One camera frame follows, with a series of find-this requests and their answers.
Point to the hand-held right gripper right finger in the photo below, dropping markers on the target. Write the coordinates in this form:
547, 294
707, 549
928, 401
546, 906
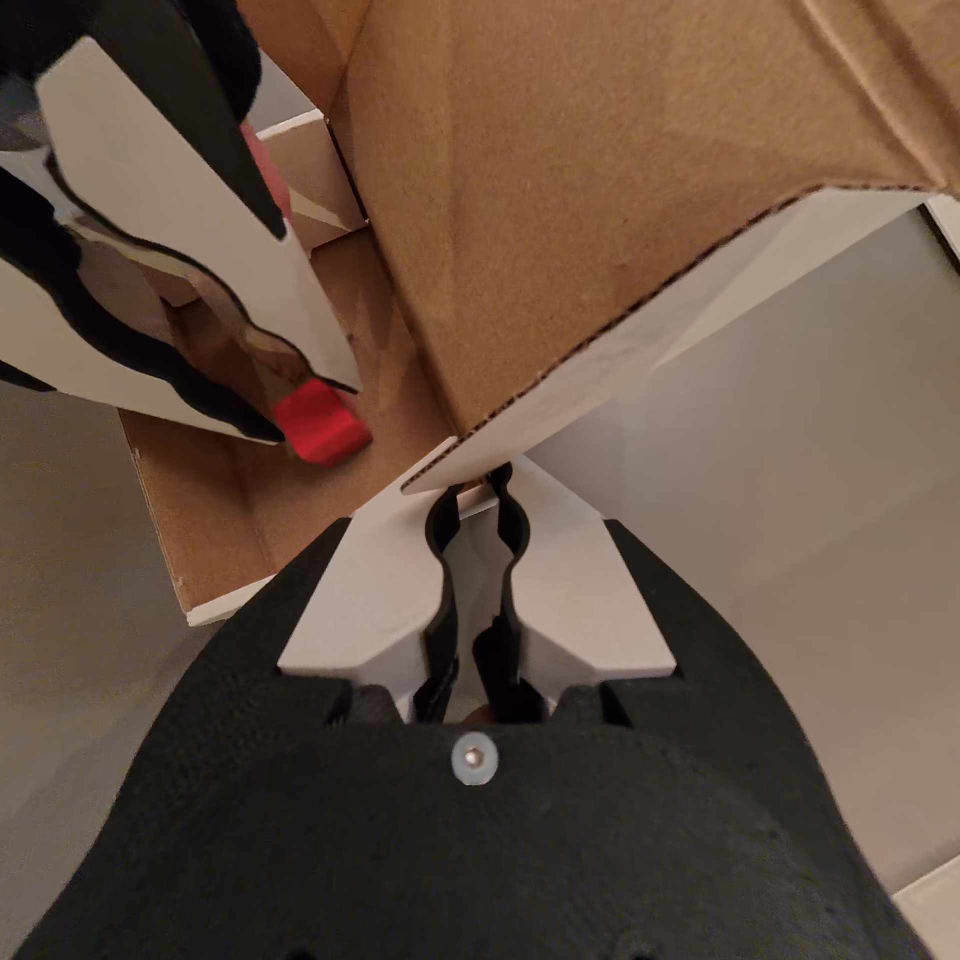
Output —
592, 592

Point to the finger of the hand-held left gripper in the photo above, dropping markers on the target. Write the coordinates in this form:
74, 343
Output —
187, 187
90, 352

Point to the red cube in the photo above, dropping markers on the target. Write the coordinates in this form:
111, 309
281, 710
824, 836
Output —
322, 424

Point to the person's left hand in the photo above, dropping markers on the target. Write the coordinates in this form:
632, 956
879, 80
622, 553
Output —
270, 176

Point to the white cardboard box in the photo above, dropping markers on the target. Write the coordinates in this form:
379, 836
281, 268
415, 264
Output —
562, 225

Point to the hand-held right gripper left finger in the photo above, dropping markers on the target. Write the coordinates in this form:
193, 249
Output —
367, 592

